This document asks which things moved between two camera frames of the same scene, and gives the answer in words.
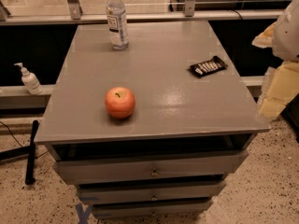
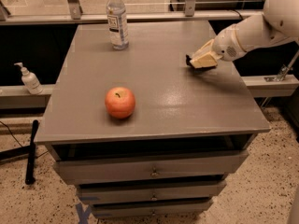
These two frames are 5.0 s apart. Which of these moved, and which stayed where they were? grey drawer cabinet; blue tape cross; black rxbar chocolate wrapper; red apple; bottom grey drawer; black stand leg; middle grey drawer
Moved: black rxbar chocolate wrapper
Stayed: bottom grey drawer; middle grey drawer; red apple; grey drawer cabinet; blue tape cross; black stand leg
